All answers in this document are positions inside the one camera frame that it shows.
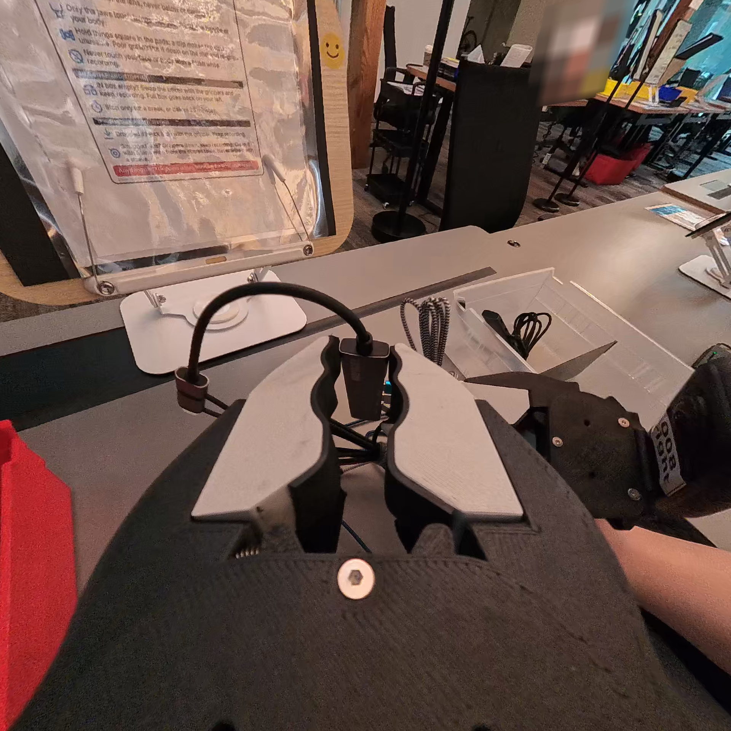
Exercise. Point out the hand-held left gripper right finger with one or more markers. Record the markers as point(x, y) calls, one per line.
point(451, 451)

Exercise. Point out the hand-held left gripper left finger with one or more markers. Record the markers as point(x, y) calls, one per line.
point(268, 434)

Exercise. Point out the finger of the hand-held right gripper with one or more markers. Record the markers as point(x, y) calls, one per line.
point(548, 374)
point(502, 402)

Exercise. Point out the clear plastic bin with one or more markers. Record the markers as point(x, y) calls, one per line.
point(599, 325)

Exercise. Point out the grey usb hub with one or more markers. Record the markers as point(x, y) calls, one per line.
point(360, 382)

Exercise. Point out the person's right forearm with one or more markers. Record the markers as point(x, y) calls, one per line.
point(674, 588)

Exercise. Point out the instruction board stand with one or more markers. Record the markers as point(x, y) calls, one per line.
point(708, 268)
point(171, 114)

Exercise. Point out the black floor pole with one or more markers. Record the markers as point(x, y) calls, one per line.
point(400, 225)

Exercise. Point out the red plastic bin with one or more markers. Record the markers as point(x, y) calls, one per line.
point(34, 542)
point(617, 165)

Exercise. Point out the black cabinet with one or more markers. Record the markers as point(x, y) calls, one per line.
point(491, 148)

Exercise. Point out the black utility cart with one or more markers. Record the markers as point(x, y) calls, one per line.
point(400, 137)

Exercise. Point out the yellow smiley sticker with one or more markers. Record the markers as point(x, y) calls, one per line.
point(332, 50)

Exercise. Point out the wooden post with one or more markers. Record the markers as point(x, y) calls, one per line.
point(367, 85)

